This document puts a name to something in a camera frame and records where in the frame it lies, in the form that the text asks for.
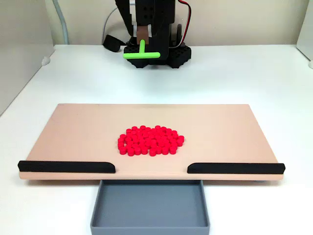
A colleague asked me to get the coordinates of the brown tool holder block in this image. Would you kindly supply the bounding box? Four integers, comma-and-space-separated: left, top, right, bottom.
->
136, 25, 150, 42

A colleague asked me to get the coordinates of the green T-shaped pusher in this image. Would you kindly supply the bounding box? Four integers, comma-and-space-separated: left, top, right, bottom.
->
122, 39, 161, 60

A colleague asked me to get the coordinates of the pile of red granules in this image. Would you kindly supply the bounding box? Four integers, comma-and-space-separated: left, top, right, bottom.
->
117, 125, 185, 158

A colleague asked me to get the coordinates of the grey container tray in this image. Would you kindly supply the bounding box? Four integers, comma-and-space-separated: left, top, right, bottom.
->
89, 179, 211, 235

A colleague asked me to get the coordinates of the pale partition panel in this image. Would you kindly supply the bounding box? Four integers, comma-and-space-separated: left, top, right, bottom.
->
296, 0, 313, 62
0, 0, 55, 116

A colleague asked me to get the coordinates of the beige flat board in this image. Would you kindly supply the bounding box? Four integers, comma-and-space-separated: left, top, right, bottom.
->
19, 103, 284, 182

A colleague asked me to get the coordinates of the thin white cable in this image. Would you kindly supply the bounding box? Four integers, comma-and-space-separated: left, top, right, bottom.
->
102, 6, 119, 46

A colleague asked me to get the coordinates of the red and white cable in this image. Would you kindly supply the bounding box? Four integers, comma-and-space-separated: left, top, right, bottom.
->
176, 0, 193, 48

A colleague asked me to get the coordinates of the grey white conduit hose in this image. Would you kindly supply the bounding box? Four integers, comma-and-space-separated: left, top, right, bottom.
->
52, 0, 69, 45

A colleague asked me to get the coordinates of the black edge rail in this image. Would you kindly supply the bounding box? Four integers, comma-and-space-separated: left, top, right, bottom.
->
17, 160, 116, 174
187, 162, 286, 175

